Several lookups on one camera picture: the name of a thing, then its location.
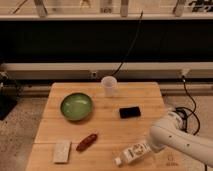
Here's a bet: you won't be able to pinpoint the white plastic bottle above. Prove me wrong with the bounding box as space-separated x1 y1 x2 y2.
114 140 151 166

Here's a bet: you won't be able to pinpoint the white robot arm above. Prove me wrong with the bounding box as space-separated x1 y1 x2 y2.
147 111 213 168

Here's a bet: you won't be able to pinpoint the green ceramic bowl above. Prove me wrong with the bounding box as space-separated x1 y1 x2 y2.
60 92 93 121

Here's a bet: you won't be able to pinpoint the translucent plastic cup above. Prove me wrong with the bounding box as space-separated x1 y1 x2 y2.
101 76 117 97

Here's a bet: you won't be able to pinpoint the black rectangular block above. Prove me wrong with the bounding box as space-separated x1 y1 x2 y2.
119 107 141 119

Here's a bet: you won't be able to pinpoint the wooden table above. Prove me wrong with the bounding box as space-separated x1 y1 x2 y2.
26 82 185 171

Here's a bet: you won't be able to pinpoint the red sausage toy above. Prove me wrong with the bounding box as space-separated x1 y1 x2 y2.
76 134 98 152

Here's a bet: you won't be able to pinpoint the white sponge block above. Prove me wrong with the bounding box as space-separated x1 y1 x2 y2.
53 140 72 163

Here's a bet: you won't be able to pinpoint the dark equipment at left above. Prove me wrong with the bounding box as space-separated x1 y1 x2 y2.
0 71 17 121

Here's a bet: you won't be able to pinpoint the black hanging cable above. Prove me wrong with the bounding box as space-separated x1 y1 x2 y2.
111 10 145 77

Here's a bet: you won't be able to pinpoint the black floor cables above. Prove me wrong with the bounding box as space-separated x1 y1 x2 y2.
175 75 209 171

